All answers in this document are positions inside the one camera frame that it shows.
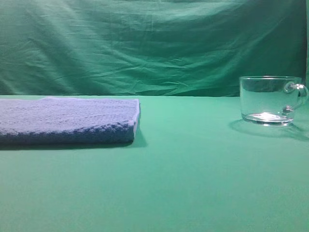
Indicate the transparent glass cup with handle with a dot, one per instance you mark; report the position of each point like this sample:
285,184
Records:
271,100

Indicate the green backdrop cloth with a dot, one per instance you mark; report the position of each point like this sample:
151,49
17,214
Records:
149,47

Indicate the folded blue towel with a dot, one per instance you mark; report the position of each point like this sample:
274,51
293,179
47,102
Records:
54,120

